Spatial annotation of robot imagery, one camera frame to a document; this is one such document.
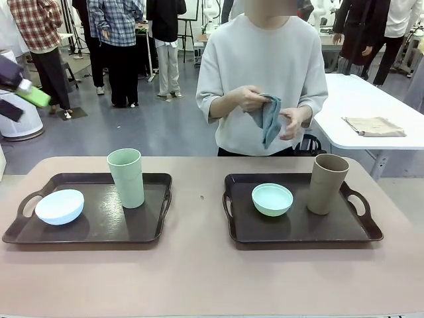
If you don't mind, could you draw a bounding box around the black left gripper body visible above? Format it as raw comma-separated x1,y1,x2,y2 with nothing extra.
0,54,26,91

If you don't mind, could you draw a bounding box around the light blue bowl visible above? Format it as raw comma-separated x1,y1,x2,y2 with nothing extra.
34,188,85,227

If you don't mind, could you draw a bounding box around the pale green tall cup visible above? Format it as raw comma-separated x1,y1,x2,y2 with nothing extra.
106,148,146,209

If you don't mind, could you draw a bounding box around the blue-grey cloth mat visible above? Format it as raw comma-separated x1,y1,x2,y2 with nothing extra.
248,93,283,150

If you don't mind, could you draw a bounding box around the pale green bowl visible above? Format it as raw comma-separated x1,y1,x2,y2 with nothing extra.
251,183,295,218

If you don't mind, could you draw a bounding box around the brown tall cup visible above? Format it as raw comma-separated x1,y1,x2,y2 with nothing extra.
307,153,350,215

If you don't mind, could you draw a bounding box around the beige cloth mat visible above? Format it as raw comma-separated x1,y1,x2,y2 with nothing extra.
341,115,407,137

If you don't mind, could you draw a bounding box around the person's left forearm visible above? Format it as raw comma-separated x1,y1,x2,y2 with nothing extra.
297,106,314,129

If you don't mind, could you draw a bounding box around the person's right forearm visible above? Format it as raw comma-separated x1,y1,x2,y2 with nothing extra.
207,94,244,124

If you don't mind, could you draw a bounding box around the dark brown serving tray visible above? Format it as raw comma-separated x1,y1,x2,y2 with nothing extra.
1,172,174,246
222,172,384,244

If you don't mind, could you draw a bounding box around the person's right hand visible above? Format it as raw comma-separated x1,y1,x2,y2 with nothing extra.
233,85,271,113

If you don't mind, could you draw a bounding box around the person's left hand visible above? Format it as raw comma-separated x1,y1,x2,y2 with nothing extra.
279,107,306,141

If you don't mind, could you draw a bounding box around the white air purifier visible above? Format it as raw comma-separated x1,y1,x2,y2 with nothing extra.
0,48,46,139

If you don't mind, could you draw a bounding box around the grey step stool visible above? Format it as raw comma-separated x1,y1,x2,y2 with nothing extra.
58,61,81,89

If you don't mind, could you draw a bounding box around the bystander in red plaid shirt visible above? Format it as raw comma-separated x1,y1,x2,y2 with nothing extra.
7,0,72,119

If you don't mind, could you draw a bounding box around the bystander in black clothes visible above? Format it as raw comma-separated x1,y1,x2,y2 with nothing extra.
72,0,107,96

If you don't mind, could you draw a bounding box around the bystander in blue plaid shirt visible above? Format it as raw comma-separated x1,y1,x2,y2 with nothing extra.
86,0,146,109

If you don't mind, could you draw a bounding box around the bystander in white trousers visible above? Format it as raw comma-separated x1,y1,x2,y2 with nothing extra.
146,0,187,97

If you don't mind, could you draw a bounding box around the black easel stand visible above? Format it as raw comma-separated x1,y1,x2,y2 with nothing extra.
178,18,197,64

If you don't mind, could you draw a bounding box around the person in pale grey sweater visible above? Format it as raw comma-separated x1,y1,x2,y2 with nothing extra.
195,15,329,156

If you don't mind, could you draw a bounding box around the black bag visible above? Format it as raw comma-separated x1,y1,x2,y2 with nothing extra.
293,134,328,156

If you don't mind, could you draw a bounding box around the grey background desk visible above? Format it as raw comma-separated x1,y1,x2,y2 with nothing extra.
320,32,344,74

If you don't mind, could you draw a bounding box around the white side table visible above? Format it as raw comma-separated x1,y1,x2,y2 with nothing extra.
313,73,424,182

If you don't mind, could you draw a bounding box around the bystander in dark long coat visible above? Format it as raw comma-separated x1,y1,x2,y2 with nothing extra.
333,0,392,80

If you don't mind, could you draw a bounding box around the bystander in white shirt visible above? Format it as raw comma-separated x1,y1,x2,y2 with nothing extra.
373,0,423,87

